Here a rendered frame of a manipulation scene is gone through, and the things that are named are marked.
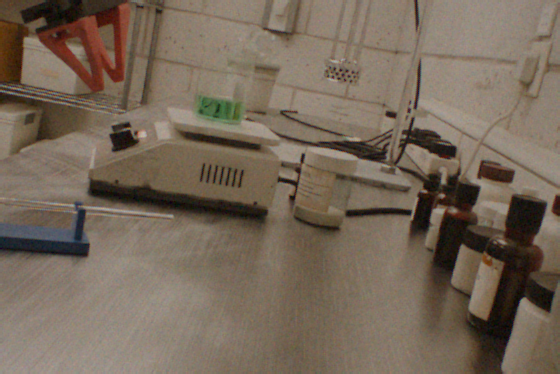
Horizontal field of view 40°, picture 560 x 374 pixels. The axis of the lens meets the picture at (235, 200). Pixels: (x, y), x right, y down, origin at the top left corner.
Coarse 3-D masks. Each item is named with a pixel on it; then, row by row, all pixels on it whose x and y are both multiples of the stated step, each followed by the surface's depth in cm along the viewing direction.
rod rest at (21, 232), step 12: (84, 216) 59; (0, 228) 59; (12, 228) 59; (24, 228) 60; (36, 228) 61; (48, 228) 61; (72, 228) 61; (0, 240) 57; (12, 240) 57; (24, 240) 58; (36, 240) 58; (48, 240) 58; (60, 240) 59; (72, 240) 59; (84, 240) 60; (60, 252) 59; (72, 252) 59; (84, 252) 60
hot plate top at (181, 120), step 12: (168, 108) 89; (180, 120) 81; (192, 120) 83; (192, 132) 80; (204, 132) 80; (216, 132) 80; (228, 132) 80; (240, 132) 81; (252, 132) 83; (264, 132) 85; (264, 144) 81; (276, 144) 82
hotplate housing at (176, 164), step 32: (160, 128) 86; (128, 160) 79; (160, 160) 80; (192, 160) 80; (224, 160) 81; (256, 160) 81; (128, 192) 80; (160, 192) 81; (192, 192) 81; (224, 192) 81; (256, 192) 82
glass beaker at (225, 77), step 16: (208, 48) 82; (208, 64) 82; (224, 64) 81; (240, 64) 81; (208, 80) 82; (224, 80) 81; (240, 80) 82; (208, 96) 82; (224, 96) 82; (240, 96) 83; (192, 112) 84; (208, 112) 82; (224, 112) 82; (240, 112) 83; (240, 128) 84
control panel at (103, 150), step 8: (144, 128) 89; (152, 128) 87; (136, 136) 86; (144, 136) 84; (152, 136) 82; (104, 144) 88; (112, 144) 86; (136, 144) 81; (96, 152) 85; (104, 152) 83; (112, 152) 81; (120, 152) 80; (96, 160) 80
